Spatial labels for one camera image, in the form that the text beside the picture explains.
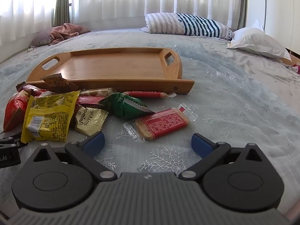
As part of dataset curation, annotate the dark red snack packet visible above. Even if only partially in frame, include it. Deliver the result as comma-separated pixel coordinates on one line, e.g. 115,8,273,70
16,82,47,96

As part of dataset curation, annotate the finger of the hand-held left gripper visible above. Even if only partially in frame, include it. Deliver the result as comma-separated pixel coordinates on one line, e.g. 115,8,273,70
0,133,25,149

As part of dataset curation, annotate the wooden bed frame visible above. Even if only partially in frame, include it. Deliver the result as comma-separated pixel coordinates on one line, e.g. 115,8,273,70
282,48,300,65

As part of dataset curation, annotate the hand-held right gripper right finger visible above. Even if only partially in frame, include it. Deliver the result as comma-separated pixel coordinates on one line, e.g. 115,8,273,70
178,133,270,182

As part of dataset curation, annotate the beige snack packet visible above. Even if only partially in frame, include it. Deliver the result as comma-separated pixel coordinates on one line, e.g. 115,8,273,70
79,87,118,98

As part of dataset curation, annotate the white pillow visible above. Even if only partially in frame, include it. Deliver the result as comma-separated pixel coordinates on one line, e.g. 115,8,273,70
226,20,292,60

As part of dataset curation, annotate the white wardrobe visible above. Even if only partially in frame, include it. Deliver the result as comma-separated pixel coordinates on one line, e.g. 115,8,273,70
245,0,300,52

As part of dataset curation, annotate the red sausage stick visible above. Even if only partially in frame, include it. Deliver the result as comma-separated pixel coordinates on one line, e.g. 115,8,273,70
123,90,177,99

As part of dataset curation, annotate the grey-green curtain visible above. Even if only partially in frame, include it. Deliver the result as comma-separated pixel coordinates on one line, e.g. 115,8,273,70
238,0,248,30
53,0,71,27

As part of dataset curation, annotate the striped pillow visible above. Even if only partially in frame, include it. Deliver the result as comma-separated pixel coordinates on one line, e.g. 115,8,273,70
140,12,233,40

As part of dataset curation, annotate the large red snack packet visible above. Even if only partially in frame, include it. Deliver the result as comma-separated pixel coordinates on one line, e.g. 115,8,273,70
3,90,31,133

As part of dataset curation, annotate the grey bed sheet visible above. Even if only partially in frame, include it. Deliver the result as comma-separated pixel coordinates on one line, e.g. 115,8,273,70
0,27,300,113

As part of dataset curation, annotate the purple pillow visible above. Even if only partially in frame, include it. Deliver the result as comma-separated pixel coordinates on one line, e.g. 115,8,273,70
29,29,57,48

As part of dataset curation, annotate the white pink snack packet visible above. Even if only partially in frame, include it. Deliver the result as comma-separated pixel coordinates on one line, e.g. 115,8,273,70
39,89,57,97

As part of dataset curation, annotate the green snack packet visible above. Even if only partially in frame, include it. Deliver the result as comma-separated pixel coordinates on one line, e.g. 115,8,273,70
98,92,156,119

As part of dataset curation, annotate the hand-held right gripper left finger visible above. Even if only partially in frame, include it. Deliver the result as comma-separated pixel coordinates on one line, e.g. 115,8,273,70
26,131,118,182

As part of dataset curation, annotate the wooden tray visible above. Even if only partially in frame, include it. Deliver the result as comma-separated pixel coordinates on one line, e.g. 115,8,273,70
25,47,195,95

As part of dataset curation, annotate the yellow snack packet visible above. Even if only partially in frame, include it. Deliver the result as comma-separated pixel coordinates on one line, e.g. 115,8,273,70
21,91,80,144

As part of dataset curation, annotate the brown almond chocolate packet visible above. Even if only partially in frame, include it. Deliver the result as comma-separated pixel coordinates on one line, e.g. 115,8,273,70
40,73,80,93

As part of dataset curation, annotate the red label biscuit packet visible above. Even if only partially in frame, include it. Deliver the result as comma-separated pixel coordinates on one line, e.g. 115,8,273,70
123,104,196,142

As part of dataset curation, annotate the small cream candy packet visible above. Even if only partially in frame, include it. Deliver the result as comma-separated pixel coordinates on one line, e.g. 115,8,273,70
74,105,109,136

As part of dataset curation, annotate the pink blanket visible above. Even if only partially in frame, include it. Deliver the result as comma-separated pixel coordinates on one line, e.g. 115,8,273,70
48,23,91,46

